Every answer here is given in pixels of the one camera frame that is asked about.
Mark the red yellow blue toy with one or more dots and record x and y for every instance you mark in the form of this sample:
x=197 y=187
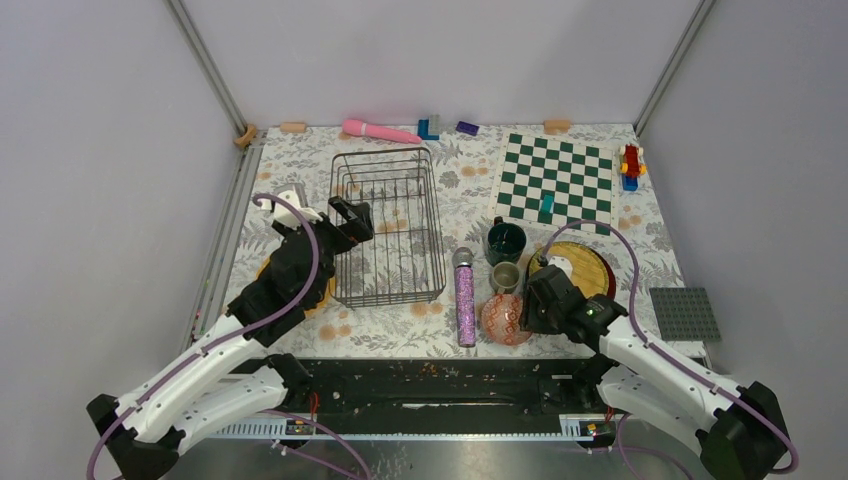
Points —
x=632 y=166

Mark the floral table mat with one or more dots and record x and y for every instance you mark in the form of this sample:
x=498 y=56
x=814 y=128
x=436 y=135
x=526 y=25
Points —
x=641 y=258

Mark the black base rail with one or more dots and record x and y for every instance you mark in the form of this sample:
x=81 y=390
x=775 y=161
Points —
x=439 y=399

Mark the green woven bamboo plate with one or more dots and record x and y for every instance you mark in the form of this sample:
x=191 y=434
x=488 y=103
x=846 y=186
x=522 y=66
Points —
x=583 y=265

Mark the corner wooden block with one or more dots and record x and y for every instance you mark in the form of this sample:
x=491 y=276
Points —
x=247 y=137

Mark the blue white patterned bowl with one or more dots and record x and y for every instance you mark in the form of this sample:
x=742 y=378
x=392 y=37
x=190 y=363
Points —
x=500 y=320

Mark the pink toy microphone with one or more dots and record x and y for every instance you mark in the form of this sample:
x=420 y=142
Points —
x=360 y=128

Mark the purple toy brick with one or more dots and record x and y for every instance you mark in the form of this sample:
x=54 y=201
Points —
x=467 y=128

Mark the grey lego baseplate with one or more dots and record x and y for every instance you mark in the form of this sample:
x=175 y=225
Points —
x=684 y=314

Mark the yellow polka dot plate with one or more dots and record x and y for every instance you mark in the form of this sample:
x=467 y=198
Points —
x=321 y=304

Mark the teal block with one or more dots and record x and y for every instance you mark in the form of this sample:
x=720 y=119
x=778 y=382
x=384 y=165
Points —
x=546 y=209

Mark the left wooden block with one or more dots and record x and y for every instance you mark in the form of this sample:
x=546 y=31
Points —
x=293 y=127

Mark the right wooden block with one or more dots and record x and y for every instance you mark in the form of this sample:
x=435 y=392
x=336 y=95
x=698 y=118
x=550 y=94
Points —
x=556 y=126

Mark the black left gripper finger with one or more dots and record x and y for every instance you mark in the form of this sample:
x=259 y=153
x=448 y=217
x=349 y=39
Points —
x=360 y=223
x=348 y=211

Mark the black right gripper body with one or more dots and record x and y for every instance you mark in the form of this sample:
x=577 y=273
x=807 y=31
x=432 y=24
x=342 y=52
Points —
x=539 y=317

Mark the dark green mug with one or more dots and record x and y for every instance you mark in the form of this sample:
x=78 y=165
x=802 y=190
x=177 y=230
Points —
x=504 y=242

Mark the green white chessboard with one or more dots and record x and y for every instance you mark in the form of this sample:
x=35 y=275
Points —
x=583 y=179

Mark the blue grey toy bricks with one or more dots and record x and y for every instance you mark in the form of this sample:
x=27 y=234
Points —
x=428 y=129

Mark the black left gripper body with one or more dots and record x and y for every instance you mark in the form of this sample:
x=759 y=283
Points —
x=337 y=239

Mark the purple glitter microphone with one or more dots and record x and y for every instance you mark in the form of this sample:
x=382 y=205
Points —
x=462 y=260

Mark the grey wire dish rack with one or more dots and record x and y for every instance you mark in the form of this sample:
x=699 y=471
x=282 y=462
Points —
x=404 y=261

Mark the small beige cup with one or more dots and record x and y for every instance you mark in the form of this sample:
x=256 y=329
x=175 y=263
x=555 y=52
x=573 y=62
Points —
x=505 y=278

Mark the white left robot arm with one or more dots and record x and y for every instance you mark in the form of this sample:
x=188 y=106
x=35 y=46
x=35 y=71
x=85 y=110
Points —
x=230 y=373

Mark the black glossy plate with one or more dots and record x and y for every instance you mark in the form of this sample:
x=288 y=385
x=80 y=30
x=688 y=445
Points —
x=609 y=278

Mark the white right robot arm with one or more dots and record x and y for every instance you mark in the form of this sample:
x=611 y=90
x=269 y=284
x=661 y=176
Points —
x=737 y=432

